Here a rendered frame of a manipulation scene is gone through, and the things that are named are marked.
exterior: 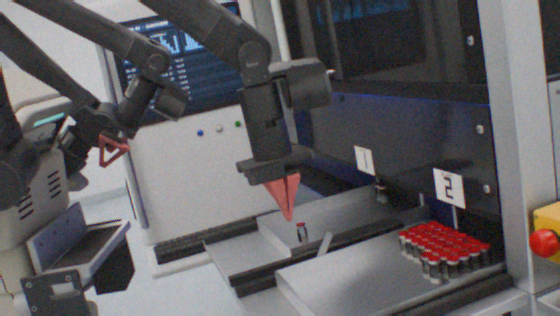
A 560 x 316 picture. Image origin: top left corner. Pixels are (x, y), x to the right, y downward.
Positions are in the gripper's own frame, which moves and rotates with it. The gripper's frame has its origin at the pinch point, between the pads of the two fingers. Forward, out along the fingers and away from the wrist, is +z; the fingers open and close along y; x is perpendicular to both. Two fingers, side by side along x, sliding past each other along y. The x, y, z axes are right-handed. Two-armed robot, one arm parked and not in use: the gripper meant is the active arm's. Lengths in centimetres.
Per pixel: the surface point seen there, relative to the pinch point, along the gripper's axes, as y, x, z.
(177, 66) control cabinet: 1, 89, -24
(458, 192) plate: 32.5, 4.3, 7.7
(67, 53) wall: -54, 544, -65
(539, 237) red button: 29.2, -18.3, 8.6
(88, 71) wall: -38, 544, -41
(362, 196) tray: 36, 54, 20
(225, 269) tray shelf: -6.8, 36.5, 19.9
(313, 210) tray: 21, 54, 19
